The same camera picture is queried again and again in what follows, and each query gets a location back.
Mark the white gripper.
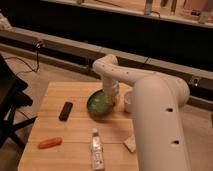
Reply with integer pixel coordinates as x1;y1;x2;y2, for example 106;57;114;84
103;80;119;104

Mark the green ceramic bowl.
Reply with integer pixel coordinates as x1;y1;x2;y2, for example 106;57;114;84
87;90;114;117

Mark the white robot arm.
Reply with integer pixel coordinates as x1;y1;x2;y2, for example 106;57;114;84
93;54;191;171

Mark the white paper cup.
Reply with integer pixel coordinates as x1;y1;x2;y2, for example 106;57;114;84
124;91;132;113

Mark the black remote control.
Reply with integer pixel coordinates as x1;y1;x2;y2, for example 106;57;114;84
59;102;73;121

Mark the beige sponge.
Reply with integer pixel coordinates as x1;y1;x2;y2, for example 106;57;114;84
124;135;136;153

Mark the clear plastic bottle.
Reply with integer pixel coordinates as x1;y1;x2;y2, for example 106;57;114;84
91;128;105;171

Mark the orange carrot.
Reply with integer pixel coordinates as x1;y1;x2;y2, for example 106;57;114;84
38;137;62;149

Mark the black office chair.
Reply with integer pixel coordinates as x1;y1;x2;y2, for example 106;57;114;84
0;54;35;149

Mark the black cable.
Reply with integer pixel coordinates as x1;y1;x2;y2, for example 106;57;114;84
4;40;44;76

